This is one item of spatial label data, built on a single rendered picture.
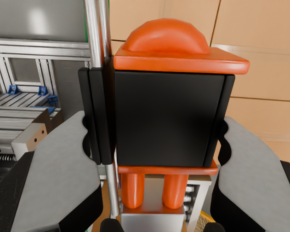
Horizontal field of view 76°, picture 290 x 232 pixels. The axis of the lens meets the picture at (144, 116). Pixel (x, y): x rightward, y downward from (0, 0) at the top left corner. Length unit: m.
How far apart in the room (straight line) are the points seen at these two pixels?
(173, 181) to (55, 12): 1.35
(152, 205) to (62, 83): 1.14
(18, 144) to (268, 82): 0.93
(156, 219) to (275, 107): 0.92
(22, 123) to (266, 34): 0.89
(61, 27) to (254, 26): 1.10
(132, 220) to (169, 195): 0.04
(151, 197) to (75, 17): 1.29
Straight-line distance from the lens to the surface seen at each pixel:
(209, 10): 0.82
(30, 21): 1.51
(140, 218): 0.20
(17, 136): 0.52
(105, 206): 0.98
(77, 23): 1.39
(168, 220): 0.20
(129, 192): 0.18
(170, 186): 0.18
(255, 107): 1.00
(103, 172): 1.06
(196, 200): 1.23
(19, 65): 1.37
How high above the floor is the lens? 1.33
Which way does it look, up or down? 62 degrees down
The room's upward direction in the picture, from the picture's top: 180 degrees counter-clockwise
